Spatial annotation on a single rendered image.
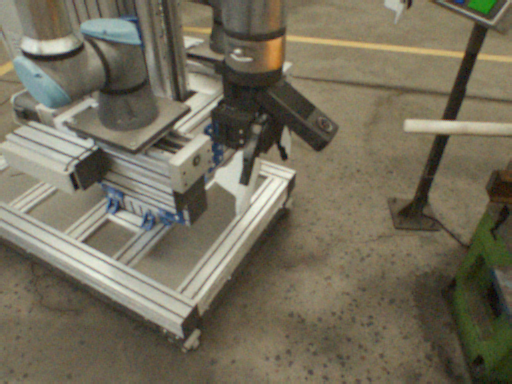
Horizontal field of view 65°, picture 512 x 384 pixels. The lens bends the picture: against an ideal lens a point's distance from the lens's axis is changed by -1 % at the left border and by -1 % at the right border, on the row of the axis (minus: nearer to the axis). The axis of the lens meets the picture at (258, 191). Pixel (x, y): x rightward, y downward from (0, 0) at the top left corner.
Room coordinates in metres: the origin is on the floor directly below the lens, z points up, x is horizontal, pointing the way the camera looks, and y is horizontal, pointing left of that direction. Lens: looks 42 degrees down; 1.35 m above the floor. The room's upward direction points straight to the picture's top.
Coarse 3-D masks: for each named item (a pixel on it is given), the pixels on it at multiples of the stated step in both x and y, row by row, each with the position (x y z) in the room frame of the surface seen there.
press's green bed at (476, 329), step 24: (480, 240) 0.86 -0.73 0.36; (480, 264) 0.84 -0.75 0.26; (504, 264) 0.71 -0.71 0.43; (456, 288) 0.84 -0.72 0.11; (480, 288) 0.80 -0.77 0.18; (456, 312) 0.78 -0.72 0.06; (480, 312) 0.72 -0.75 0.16; (456, 336) 0.71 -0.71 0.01; (480, 336) 0.64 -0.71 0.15; (504, 336) 0.57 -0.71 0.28; (480, 360) 0.60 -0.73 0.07; (504, 360) 0.54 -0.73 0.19
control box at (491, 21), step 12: (432, 0) 1.39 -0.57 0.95; (444, 0) 1.31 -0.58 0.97; (468, 0) 1.24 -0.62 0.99; (504, 0) 1.15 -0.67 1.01; (456, 12) 1.30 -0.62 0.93; (468, 12) 1.21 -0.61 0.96; (480, 12) 1.18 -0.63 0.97; (492, 12) 1.15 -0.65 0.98; (504, 12) 1.14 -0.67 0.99; (480, 24) 1.22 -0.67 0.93; (492, 24) 1.13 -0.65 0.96; (504, 24) 1.14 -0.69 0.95
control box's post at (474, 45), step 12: (480, 36) 1.31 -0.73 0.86; (468, 48) 1.33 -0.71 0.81; (480, 48) 1.31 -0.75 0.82; (468, 60) 1.32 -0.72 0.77; (468, 72) 1.32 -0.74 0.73; (456, 84) 1.32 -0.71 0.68; (456, 96) 1.32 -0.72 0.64; (456, 108) 1.32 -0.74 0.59; (444, 120) 1.32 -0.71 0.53; (444, 144) 1.32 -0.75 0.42; (432, 156) 1.32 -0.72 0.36; (432, 168) 1.32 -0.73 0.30; (420, 180) 1.34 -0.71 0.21; (420, 192) 1.32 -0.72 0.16; (420, 204) 1.32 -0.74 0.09
